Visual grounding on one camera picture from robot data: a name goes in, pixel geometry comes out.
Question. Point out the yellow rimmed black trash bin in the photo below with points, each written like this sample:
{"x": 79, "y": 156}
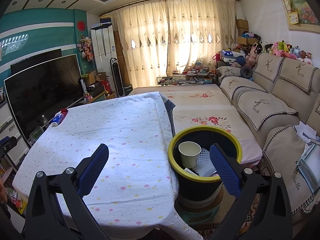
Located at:
{"x": 197, "y": 188}

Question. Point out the person's left hand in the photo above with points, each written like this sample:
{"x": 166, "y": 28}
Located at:
{"x": 3, "y": 193}

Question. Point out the large black television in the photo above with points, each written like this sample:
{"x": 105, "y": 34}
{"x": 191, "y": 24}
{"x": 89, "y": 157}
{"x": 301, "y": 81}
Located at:
{"x": 42, "y": 90}

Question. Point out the white dotted tablecloth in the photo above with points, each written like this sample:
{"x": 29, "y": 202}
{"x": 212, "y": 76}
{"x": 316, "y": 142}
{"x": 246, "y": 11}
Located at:
{"x": 128, "y": 184}

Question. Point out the pile of plush toys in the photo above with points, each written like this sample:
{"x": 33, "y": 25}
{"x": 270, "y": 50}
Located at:
{"x": 253, "y": 46}

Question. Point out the clear plastic water bottle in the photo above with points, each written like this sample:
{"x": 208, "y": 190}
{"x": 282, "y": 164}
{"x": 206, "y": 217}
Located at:
{"x": 45, "y": 121}

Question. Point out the blue white tissue pack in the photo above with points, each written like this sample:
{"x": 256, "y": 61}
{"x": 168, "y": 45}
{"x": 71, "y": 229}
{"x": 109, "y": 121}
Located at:
{"x": 57, "y": 119}

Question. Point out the framed flower painting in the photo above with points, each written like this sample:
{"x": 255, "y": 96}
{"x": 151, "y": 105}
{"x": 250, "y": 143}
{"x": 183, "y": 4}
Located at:
{"x": 300, "y": 16}

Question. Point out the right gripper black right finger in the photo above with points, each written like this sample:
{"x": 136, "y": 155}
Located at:
{"x": 273, "y": 218}

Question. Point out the papers and folders on sofa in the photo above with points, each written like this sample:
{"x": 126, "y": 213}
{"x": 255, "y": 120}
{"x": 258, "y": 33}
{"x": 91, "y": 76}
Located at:
{"x": 308, "y": 164}

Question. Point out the teal stool under bin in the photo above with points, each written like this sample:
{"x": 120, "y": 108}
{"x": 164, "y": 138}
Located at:
{"x": 195, "y": 213}

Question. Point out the floral bed sheet platform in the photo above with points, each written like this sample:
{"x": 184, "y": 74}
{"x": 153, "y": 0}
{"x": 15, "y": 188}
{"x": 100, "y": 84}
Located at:
{"x": 207, "y": 105}

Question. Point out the patterned floor rug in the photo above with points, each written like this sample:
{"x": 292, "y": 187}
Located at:
{"x": 240, "y": 217}

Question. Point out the cream embroidered curtains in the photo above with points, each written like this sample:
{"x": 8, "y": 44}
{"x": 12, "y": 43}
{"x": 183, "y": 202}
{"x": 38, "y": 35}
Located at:
{"x": 163, "y": 37}

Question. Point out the white paper cup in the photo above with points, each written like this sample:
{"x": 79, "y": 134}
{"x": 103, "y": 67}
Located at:
{"x": 189, "y": 152}

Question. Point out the artificial flower wall decoration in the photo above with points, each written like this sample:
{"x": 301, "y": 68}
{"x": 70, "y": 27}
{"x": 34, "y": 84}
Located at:
{"x": 85, "y": 48}

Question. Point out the beige sectional sofa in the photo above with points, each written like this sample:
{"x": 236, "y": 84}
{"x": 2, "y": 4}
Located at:
{"x": 281, "y": 94}

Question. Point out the stack of cardboard boxes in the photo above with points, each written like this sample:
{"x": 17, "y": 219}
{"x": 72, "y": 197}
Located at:
{"x": 242, "y": 31}

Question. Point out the black tower fan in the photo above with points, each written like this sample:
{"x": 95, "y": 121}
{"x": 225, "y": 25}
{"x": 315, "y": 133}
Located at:
{"x": 117, "y": 77}

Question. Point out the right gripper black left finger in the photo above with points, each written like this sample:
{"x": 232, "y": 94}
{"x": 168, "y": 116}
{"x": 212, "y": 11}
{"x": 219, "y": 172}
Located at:
{"x": 44, "y": 218}

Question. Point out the tall white green carton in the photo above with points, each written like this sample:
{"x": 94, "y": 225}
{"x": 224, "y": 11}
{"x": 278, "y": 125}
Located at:
{"x": 190, "y": 172}

